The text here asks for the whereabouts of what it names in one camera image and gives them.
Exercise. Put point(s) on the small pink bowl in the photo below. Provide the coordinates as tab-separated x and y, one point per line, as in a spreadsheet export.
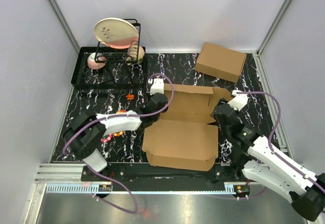
96	61

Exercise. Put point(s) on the small orange flower toy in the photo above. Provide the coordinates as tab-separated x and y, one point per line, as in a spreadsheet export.
130	97

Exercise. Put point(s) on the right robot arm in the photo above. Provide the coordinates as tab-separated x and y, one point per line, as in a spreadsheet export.
259	161

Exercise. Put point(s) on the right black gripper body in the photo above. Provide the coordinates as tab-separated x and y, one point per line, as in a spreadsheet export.
223	131

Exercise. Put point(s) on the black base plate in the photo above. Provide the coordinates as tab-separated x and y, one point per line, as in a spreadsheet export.
144	177

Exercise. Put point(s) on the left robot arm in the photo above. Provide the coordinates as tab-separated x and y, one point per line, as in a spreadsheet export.
83	136

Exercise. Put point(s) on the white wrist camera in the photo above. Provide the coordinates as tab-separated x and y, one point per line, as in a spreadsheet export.
238	99
156	86

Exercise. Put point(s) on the large cream pink plate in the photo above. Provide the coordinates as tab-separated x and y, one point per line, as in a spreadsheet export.
116	33

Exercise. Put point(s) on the brown cardboard box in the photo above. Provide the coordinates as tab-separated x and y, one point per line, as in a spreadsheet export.
220	62
184	137

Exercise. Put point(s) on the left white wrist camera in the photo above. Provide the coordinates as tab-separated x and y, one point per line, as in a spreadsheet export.
156	86

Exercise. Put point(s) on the closed brown cardboard box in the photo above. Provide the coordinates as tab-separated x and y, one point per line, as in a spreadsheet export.
220	62

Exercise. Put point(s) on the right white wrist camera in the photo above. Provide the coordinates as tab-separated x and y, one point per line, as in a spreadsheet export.
238	99

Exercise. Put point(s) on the small cream plate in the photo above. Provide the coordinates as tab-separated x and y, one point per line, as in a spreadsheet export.
135	53

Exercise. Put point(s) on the black wire dish rack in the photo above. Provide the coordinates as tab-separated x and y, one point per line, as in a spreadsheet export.
116	74

